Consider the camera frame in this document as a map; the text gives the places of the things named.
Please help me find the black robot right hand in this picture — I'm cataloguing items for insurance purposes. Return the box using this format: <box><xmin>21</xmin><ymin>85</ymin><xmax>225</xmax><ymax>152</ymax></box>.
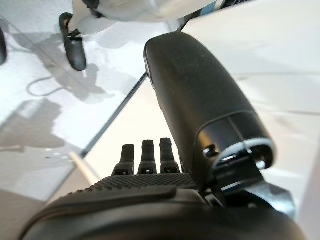
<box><xmin>18</xmin><ymin>31</ymin><xmax>307</xmax><ymax>240</ymax></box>

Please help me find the black robot left foot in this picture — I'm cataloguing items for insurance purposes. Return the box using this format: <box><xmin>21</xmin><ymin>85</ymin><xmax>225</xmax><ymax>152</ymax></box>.
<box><xmin>0</xmin><ymin>26</ymin><xmax>8</xmax><ymax>65</ymax></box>

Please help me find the black robot right foot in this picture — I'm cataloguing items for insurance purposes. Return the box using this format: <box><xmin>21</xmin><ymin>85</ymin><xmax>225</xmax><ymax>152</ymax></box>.
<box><xmin>58</xmin><ymin>12</ymin><xmax>87</xmax><ymax>71</ymax></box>

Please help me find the black robot foot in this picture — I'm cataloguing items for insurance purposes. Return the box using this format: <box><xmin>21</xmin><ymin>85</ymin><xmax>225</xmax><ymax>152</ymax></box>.
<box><xmin>0</xmin><ymin>26</ymin><xmax>8</xmax><ymax>65</ymax></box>
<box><xmin>58</xmin><ymin>12</ymin><xmax>87</xmax><ymax>71</ymax></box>

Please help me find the thin cable on floor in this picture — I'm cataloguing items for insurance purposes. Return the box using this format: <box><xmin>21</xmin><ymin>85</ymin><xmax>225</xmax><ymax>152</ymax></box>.
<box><xmin>26</xmin><ymin>76</ymin><xmax>67</xmax><ymax>98</ymax></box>

